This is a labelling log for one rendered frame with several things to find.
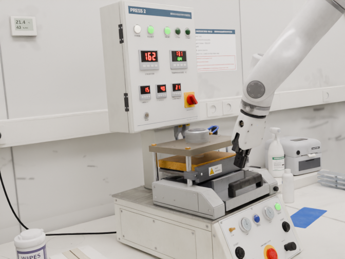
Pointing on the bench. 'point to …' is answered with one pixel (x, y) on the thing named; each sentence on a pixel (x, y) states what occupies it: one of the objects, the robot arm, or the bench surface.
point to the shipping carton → (80, 254)
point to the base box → (172, 233)
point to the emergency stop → (271, 254)
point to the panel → (260, 232)
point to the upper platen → (171, 165)
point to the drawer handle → (244, 183)
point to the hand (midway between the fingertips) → (240, 160)
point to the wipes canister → (31, 244)
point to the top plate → (193, 143)
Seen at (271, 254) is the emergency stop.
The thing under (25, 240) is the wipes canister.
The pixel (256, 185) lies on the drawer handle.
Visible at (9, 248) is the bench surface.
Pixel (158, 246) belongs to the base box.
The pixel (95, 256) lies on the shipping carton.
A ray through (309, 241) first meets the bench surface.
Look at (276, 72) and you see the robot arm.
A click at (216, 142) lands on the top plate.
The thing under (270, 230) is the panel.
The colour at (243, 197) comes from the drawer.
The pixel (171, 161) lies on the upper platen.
